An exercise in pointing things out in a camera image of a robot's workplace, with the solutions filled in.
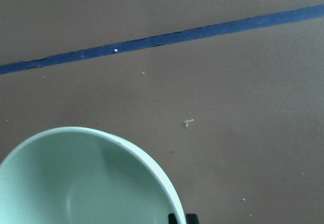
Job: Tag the green bowl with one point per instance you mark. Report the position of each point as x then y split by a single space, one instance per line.
83 175

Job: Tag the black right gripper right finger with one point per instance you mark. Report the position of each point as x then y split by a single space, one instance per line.
192 218

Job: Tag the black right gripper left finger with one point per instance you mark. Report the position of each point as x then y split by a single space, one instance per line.
172 219

